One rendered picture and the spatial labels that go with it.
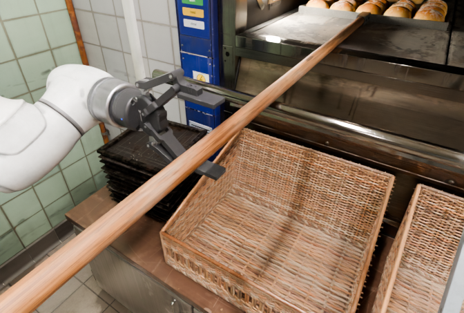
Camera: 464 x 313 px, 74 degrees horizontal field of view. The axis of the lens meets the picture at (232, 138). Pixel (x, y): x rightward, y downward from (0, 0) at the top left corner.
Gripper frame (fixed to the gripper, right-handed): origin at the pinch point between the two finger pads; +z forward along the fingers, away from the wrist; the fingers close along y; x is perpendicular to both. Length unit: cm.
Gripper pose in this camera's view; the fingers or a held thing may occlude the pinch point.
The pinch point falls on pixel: (215, 139)
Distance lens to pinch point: 49.5
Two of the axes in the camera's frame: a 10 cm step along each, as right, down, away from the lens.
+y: 0.0, 8.3, 5.6
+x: -5.4, 4.7, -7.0
